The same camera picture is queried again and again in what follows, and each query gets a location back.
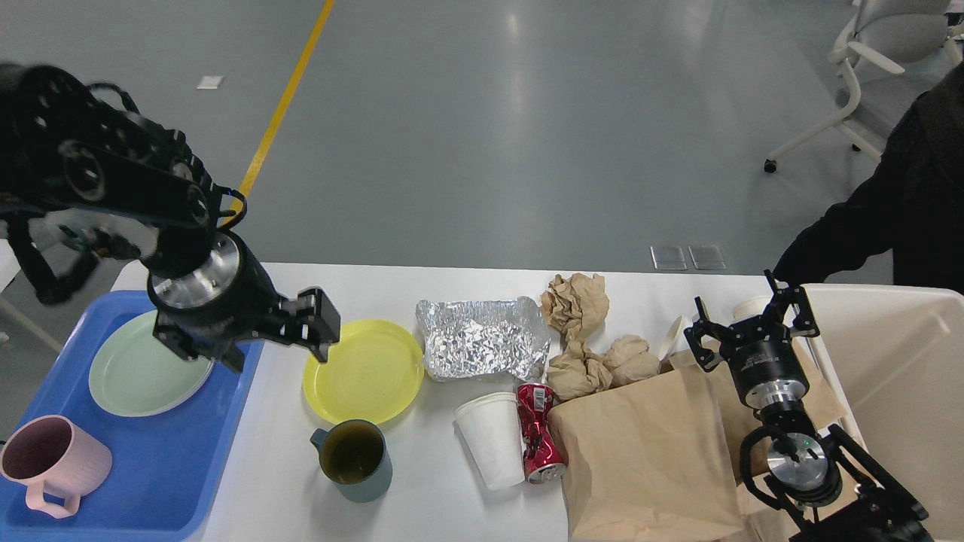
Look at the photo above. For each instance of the beige plastic bin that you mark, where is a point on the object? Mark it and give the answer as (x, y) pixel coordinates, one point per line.
(898, 353)

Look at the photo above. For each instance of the crumpled brown paper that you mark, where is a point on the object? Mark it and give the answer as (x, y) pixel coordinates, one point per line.
(577, 372)
(630, 360)
(576, 306)

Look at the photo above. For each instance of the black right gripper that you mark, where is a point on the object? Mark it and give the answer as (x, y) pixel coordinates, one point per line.
(761, 360)

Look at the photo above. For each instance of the grey office chair right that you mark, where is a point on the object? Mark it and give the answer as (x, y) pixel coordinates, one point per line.
(870, 57)

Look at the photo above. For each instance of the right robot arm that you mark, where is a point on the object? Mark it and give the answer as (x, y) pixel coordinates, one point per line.
(830, 486)

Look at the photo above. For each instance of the white cup behind gripper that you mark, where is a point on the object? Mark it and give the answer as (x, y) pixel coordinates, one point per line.
(749, 308)

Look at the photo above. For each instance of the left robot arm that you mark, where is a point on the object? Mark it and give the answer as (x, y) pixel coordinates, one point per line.
(86, 177)

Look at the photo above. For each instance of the white paper cup lying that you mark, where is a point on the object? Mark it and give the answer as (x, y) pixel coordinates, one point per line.
(674, 339)

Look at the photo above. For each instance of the crushed red soda can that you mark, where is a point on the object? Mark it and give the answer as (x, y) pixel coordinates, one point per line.
(543, 461)

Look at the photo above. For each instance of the crumpled aluminium foil sheet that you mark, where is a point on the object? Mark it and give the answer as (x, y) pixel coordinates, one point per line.
(484, 339)

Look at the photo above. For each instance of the pink ribbed mug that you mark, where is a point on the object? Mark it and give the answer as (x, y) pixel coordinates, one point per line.
(58, 463)

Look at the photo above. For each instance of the right floor socket plate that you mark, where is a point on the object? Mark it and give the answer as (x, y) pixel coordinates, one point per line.
(707, 257)

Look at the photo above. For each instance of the crumpled brown paper top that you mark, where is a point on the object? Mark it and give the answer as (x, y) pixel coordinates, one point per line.
(576, 306)

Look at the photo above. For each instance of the large brown paper bag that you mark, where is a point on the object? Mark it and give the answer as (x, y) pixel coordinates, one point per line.
(648, 462)

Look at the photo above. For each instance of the person in dark clothes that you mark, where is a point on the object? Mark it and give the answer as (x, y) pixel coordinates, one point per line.
(912, 206)

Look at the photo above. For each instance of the crumpled brown paper left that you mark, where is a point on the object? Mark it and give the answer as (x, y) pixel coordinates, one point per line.
(577, 372)

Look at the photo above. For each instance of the dark green mug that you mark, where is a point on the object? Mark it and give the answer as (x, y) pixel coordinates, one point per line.
(354, 456)

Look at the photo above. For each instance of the blue plastic tray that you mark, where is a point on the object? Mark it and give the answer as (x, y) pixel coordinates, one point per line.
(166, 468)

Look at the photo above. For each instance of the floor socket plate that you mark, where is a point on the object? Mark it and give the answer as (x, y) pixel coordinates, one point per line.
(668, 258)
(707, 257)

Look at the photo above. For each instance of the yellow plastic plate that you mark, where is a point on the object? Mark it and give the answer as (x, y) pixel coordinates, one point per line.
(373, 373)

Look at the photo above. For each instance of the crumpled brown paper right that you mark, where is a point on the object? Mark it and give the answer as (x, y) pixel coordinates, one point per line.
(630, 360)

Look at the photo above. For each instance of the pale green plate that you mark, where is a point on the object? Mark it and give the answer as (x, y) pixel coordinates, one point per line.
(133, 374)

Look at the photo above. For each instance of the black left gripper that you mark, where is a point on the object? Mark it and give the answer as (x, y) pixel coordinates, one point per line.
(231, 298)

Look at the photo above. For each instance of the left floor socket plate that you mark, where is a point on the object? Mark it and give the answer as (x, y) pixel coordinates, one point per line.
(668, 258)

